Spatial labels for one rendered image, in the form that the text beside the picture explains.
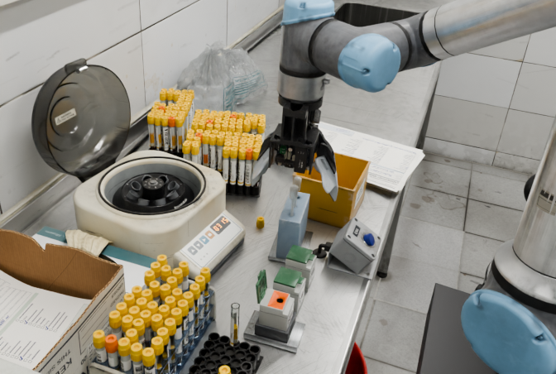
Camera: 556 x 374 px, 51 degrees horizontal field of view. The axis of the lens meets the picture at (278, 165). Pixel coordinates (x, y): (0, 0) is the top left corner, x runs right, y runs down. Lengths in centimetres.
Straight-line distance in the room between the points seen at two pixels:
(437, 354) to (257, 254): 40
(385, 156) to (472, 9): 72
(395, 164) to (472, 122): 192
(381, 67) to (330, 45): 8
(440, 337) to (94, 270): 53
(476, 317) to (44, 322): 61
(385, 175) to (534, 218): 76
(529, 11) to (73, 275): 74
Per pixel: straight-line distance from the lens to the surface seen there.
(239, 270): 110
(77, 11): 127
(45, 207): 128
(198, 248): 107
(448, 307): 99
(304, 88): 89
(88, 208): 108
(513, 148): 341
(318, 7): 85
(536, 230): 67
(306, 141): 93
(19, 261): 103
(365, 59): 77
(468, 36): 83
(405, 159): 148
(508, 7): 79
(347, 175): 130
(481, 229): 290
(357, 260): 109
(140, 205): 108
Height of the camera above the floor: 160
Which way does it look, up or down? 31 degrees down
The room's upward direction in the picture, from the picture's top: 4 degrees clockwise
